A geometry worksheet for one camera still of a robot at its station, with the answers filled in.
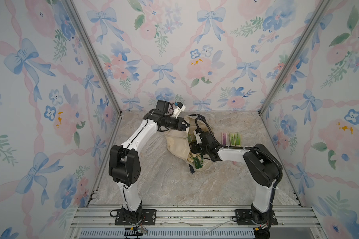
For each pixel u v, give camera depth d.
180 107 0.77
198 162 0.90
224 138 1.03
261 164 0.51
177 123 0.75
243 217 0.73
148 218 0.73
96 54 0.88
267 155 0.53
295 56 0.86
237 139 1.03
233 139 1.03
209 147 0.76
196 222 0.74
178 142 0.86
